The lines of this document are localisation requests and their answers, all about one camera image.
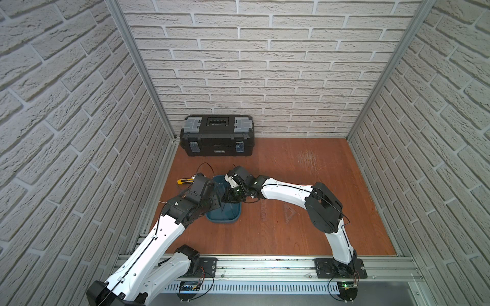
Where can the yellow black utility knife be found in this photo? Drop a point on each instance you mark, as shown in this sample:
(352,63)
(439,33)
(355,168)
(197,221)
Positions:
(185,181)

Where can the controller board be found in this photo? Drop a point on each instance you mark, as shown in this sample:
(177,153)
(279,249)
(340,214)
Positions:
(188,290)
(347,291)

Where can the black plastic toolbox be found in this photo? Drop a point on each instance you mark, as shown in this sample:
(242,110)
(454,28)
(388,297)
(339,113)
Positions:
(218,135)

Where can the aluminium front rail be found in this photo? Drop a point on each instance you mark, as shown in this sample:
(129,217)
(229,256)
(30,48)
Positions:
(269,268)

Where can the left controller board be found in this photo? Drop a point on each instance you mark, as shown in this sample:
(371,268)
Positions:
(188,290)

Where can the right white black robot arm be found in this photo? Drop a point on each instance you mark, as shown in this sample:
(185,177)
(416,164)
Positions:
(324,209)

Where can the small clear triangle ruler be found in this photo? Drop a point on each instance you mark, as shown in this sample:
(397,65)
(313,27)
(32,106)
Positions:
(289,213)

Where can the right controller board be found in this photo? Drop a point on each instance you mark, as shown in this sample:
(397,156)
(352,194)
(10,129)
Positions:
(347,291)

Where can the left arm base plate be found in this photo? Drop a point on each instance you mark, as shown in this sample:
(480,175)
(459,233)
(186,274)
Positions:
(205,265)

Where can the teal plastic storage box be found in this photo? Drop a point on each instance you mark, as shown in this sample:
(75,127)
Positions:
(227,212)

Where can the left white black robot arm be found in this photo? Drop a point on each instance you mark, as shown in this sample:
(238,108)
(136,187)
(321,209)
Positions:
(177,214)

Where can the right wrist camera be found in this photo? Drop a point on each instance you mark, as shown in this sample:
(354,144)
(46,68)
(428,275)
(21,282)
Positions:
(239,177)

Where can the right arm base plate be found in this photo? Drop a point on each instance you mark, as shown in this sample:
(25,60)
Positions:
(328,268)

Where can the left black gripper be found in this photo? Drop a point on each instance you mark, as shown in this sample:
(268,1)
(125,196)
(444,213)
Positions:
(214,194)

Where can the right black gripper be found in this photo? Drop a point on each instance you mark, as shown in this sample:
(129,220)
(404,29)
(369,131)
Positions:
(228,198)

